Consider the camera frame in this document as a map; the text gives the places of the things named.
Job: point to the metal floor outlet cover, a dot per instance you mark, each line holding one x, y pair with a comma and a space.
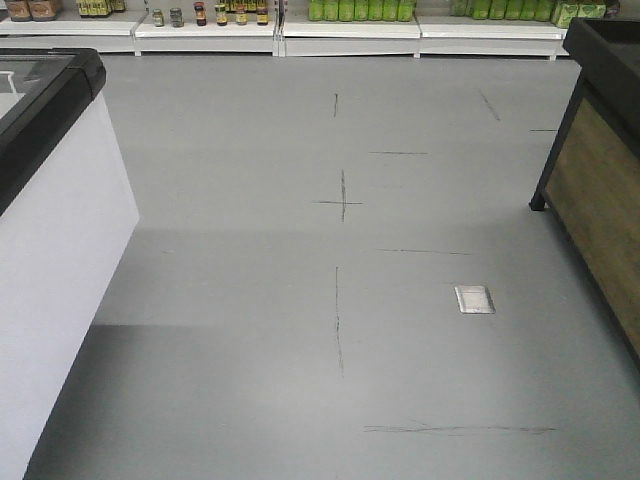
474, 299

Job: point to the white chest freezer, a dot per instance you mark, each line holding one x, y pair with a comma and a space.
67, 215

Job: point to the white store shelf unit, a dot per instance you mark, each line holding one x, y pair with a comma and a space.
289, 33

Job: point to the wooden black-framed display stand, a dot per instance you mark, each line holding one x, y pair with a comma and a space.
591, 177

